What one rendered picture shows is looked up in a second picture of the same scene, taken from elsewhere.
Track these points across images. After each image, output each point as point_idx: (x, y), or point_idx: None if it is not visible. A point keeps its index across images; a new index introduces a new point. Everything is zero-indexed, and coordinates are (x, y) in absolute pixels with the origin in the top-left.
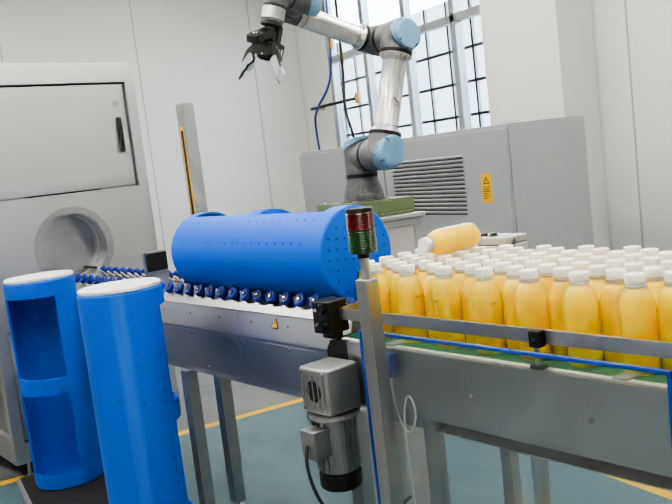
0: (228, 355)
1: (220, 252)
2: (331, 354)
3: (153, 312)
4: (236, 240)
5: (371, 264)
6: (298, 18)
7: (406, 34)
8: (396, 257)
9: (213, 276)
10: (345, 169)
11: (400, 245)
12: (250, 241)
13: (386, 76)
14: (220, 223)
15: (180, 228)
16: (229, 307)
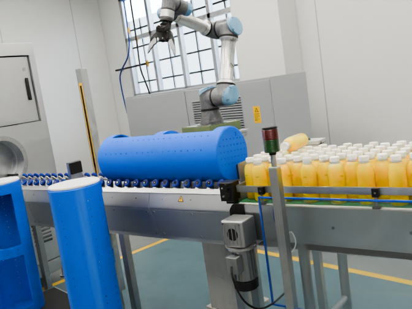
0: (141, 221)
1: (138, 158)
2: (232, 213)
3: (99, 198)
4: (151, 150)
5: (256, 159)
6: (175, 16)
7: (236, 26)
8: None
9: (131, 173)
10: (200, 105)
11: None
12: (162, 151)
13: (225, 51)
14: (135, 141)
15: (103, 145)
16: (143, 191)
